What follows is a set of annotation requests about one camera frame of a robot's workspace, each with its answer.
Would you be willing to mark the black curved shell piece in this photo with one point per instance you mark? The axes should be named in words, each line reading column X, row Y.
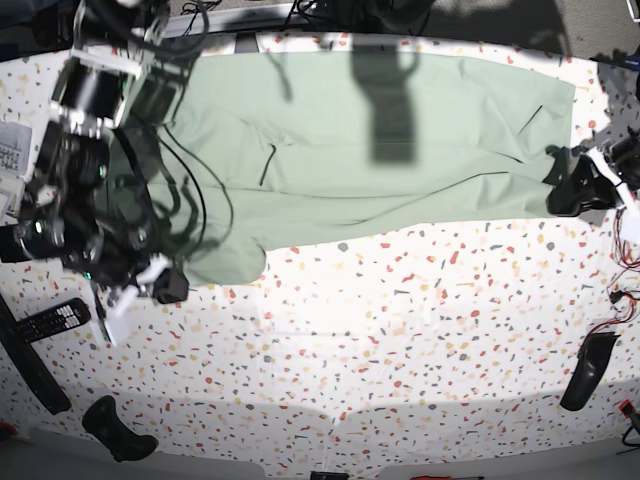
column 593, row 359

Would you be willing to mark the long black bar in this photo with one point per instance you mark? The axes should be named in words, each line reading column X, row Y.
column 30, row 366

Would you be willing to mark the light green T-shirt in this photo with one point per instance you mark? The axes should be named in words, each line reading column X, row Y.
column 267, row 151

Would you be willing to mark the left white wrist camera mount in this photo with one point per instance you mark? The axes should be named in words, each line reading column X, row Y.
column 598, row 160

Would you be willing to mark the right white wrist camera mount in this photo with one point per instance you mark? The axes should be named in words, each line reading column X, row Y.
column 111, row 325

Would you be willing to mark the black cylinder tube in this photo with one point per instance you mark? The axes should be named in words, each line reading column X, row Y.
column 10, row 249

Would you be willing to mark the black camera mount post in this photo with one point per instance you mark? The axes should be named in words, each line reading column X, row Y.
column 246, row 42

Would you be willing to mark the black curved handle piece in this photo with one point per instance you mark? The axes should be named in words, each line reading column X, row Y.
column 101, row 421

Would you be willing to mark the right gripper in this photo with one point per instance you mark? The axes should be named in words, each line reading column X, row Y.
column 118, row 257

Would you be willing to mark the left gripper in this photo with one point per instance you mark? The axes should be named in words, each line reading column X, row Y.
column 583, row 189

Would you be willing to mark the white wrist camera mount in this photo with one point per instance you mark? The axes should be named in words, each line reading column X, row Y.
column 111, row 325
column 598, row 160

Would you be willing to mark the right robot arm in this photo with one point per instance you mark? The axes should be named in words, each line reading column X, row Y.
column 114, row 46

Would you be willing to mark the black TV remote control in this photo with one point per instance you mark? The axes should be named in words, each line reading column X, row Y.
column 53, row 321

